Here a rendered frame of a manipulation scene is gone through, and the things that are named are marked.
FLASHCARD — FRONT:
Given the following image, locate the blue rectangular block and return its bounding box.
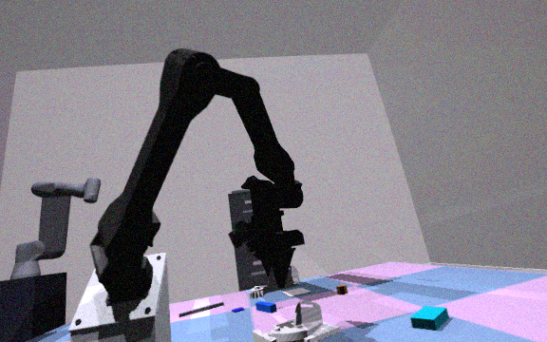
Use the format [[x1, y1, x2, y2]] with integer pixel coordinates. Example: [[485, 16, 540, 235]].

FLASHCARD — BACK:
[[255, 302, 277, 313]]

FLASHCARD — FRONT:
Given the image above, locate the small brown block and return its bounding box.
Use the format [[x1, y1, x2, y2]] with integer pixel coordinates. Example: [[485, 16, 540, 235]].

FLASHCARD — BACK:
[[336, 285, 348, 295]]

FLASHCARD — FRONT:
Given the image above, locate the teal rectangular block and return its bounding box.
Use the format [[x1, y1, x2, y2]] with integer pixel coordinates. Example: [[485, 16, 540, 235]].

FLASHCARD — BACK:
[[410, 306, 449, 331]]

